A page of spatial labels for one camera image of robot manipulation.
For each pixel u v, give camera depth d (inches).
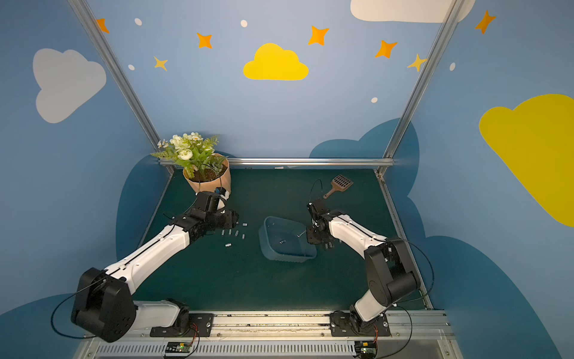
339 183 45.1
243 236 37.7
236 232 37.8
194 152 33.7
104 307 16.0
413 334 28.4
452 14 27.6
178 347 28.3
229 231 30.1
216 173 39.9
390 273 17.8
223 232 30.1
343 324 29.0
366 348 28.7
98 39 29.3
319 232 26.8
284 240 34.7
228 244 36.7
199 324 29.5
